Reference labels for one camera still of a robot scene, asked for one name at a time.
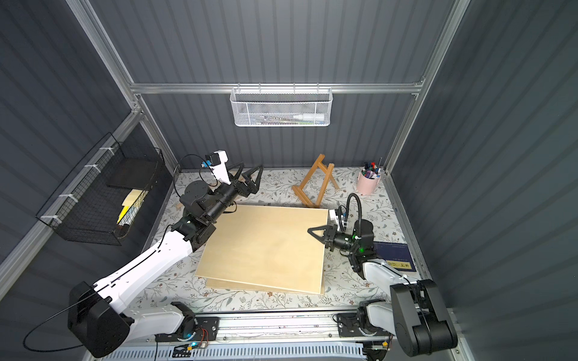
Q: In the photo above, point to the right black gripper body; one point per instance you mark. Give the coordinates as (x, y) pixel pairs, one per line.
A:
(330, 239)

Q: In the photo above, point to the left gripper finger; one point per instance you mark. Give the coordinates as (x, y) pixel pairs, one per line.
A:
(235, 172)
(253, 178)

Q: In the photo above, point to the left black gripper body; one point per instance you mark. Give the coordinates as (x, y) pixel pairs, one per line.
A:
(241, 185)

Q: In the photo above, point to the plywood board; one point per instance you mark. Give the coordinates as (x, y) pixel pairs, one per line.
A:
(230, 285)
(268, 247)

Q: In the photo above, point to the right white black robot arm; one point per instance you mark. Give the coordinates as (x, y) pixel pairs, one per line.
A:
(416, 315)

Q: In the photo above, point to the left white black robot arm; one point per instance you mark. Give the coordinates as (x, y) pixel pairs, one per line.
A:
(98, 314)

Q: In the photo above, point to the dark blue booklet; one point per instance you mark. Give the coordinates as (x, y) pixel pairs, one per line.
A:
(397, 255)

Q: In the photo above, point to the pink marker bucket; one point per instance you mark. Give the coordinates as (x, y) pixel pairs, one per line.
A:
(369, 177)

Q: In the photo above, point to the white marker in basket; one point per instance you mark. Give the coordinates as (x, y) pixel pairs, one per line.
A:
(310, 118)

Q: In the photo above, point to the black notebook in basket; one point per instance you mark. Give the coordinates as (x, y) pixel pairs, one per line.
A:
(134, 174)

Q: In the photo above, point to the yellow sticky notes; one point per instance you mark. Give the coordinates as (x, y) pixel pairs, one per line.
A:
(131, 205)

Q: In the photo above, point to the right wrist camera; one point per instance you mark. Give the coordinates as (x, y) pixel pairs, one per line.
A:
(339, 217)

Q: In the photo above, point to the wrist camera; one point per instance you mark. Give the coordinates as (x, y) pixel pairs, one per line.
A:
(339, 217)
(216, 162)

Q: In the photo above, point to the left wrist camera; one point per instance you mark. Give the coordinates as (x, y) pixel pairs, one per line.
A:
(216, 162)

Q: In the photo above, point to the white wire mesh basket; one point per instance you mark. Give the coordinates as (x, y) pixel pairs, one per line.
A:
(275, 108)

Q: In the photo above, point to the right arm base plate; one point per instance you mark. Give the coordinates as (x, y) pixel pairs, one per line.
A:
(350, 326)

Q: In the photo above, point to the black wire wall basket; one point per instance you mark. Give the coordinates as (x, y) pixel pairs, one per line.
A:
(86, 210)

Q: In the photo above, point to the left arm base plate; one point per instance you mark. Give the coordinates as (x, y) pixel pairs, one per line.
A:
(198, 330)

